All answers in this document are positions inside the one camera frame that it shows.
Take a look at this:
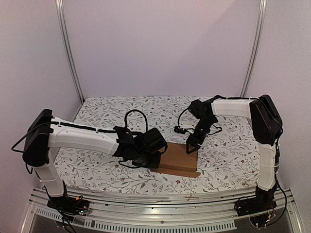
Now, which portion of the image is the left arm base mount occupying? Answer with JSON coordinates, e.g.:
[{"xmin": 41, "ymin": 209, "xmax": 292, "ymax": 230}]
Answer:
[{"xmin": 47, "ymin": 195, "xmax": 90, "ymax": 215}]

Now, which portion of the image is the aluminium frame post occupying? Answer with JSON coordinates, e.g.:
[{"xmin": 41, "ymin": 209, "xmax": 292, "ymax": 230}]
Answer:
[
  {"xmin": 240, "ymin": 0, "xmax": 267, "ymax": 98},
  {"xmin": 55, "ymin": 0, "xmax": 85, "ymax": 103}
]

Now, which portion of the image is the aluminium front rail base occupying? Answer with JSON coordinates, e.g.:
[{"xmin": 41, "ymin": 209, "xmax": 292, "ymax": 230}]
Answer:
[{"xmin": 19, "ymin": 186, "xmax": 304, "ymax": 233}]

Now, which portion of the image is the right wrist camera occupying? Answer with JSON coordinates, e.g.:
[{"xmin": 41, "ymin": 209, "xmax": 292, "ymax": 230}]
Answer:
[{"xmin": 174, "ymin": 126, "xmax": 193, "ymax": 134}]

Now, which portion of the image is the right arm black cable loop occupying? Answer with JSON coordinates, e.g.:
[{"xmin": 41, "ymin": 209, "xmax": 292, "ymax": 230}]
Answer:
[{"xmin": 177, "ymin": 106, "xmax": 223, "ymax": 135}]

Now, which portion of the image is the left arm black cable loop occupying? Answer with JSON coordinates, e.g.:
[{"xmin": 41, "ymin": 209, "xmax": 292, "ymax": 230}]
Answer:
[{"xmin": 124, "ymin": 109, "xmax": 149, "ymax": 134}]

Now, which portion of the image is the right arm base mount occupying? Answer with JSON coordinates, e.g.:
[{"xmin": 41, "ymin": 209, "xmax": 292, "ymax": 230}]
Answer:
[{"xmin": 234, "ymin": 194, "xmax": 276, "ymax": 216}]

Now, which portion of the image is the brown cardboard paper box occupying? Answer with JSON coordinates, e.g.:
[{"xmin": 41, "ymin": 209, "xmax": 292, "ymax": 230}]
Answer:
[{"xmin": 151, "ymin": 143, "xmax": 201, "ymax": 178}]

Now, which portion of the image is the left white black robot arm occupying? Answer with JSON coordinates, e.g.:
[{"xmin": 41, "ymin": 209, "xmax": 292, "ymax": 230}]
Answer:
[{"xmin": 11, "ymin": 109, "xmax": 168, "ymax": 211}]

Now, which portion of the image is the right aluminium frame post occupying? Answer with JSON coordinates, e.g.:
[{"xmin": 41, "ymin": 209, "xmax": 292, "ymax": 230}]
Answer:
[{"xmin": 240, "ymin": 0, "xmax": 267, "ymax": 98}]

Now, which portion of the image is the floral patterned table cloth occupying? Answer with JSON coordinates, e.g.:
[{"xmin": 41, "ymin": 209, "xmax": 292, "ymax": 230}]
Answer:
[{"xmin": 54, "ymin": 97, "xmax": 259, "ymax": 195}]

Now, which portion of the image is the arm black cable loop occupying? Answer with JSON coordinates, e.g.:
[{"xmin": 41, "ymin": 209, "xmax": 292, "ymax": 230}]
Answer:
[
  {"xmin": 177, "ymin": 106, "xmax": 223, "ymax": 135},
  {"xmin": 124, "ymin": 109, "xmax": 149, "ymax": 134}
]

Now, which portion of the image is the left aluminium frame post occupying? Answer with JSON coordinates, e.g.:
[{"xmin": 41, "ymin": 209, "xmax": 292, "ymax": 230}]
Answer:
[{"xmin": 55, "ymin": 0, "xmax": 85, "ymax": 103}]

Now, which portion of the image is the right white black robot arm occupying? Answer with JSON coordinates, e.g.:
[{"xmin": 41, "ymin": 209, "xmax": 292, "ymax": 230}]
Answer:
[{"xmin": 186, "ymin": 95, "xmax": 283, "ymax": 192}]

